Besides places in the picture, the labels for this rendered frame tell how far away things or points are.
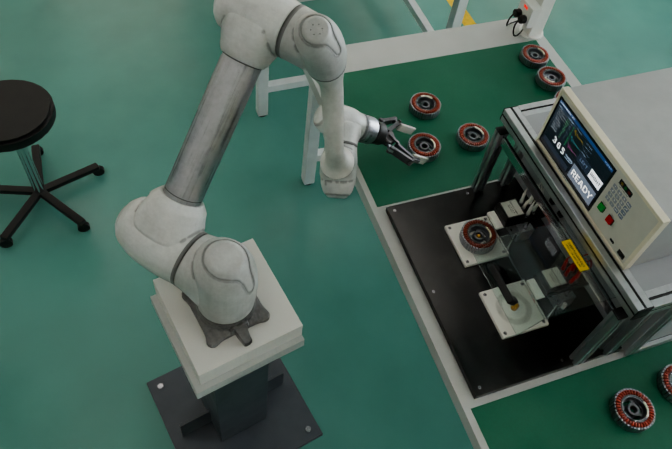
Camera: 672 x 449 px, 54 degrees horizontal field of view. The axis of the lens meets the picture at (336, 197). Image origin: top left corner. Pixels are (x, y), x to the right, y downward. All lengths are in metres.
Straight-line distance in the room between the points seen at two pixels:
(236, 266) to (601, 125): 0.95
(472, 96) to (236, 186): 1.17
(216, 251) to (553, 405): 0.99
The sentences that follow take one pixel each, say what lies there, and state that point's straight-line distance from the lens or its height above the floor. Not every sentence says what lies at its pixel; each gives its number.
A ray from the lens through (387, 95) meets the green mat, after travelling 2.47.
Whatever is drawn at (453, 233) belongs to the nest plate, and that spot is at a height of 0.78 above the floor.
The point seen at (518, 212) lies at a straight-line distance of 2.02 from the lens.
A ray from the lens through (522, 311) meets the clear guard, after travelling 1.70.
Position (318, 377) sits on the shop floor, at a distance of 2.64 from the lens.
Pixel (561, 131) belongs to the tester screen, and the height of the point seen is 1.22.
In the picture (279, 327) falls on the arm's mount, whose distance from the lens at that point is 1.82.
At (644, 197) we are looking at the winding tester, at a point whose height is 1.32.
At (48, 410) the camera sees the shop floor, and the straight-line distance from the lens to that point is 2.70.
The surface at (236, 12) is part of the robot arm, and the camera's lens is 1.56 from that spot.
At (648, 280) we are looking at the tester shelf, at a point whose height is 1.11.
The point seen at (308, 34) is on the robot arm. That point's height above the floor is 1.51.
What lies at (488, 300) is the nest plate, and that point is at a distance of 1.99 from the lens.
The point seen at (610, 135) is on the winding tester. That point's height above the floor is 1.32.
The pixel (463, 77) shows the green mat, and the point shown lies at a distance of 2.61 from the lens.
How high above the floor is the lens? 2.45
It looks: 53 degrees down
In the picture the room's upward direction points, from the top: 9 degrees clockwise
